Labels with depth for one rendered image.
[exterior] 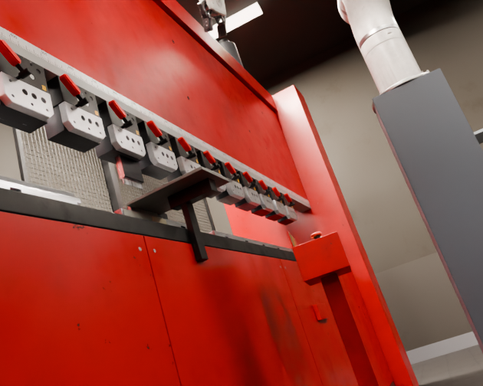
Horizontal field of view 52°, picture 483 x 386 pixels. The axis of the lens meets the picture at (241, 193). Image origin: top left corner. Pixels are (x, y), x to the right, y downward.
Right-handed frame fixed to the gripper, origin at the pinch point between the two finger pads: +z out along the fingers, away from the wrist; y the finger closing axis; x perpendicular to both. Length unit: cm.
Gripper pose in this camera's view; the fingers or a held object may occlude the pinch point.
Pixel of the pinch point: (215, 31)
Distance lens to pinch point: 172.8
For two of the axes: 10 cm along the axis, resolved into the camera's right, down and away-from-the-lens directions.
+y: 4.5, -1.0, 8.9
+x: -8.8, 1.1, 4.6
